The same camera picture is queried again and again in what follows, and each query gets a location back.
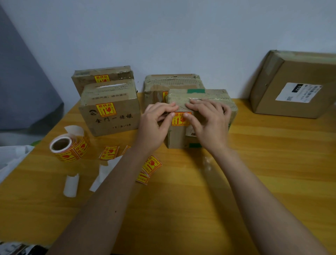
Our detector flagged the flat taped cardboard box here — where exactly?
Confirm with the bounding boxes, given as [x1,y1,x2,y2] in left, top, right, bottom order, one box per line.
[71,65,134,97]

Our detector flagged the roll of yellow stickers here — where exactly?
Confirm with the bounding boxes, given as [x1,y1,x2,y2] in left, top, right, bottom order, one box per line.
[49,126,90,163]

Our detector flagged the cardboard box with green tape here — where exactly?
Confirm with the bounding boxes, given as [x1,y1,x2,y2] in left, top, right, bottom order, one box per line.
[165,89,238,149]

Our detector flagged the white plastic bag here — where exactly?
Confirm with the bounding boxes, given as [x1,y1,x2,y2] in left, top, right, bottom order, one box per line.
[0,145,35,184]

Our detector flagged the person's left hand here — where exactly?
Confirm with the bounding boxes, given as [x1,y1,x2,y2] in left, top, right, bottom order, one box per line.
[134,102,180,156]

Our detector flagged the cardboard box with black print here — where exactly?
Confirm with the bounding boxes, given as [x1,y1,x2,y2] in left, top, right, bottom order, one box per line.
[79,79,141,137]

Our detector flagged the person's right forearm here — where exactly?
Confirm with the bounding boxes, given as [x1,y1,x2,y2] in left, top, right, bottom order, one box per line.
[209,147,330,255]

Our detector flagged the black white printed bag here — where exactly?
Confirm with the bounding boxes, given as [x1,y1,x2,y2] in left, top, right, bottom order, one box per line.
[0,242,48,255]

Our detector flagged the strip of two yellow stickers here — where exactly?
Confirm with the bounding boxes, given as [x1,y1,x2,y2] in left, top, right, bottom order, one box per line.
[135,155,163,185]

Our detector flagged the white shipping label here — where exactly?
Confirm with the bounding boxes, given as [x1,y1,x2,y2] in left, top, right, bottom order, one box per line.
[275,82,323,104]

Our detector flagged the person's left forearm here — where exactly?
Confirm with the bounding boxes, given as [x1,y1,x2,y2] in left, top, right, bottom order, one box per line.
[47,147,158,255]

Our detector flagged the person's right hand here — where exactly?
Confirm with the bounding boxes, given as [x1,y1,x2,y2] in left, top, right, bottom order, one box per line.
[183,98,233,156]

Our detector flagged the white backing paper piece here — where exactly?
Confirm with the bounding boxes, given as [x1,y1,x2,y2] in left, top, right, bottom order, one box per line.
[89,155,123,192]
[63,173,80,198]

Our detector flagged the worn corrugated cardboard box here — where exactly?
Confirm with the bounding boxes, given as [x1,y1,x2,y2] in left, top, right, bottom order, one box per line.
[144,74,205,112]

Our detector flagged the large cardboard box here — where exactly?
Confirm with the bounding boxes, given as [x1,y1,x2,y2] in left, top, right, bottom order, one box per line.
[249,50,336,119]

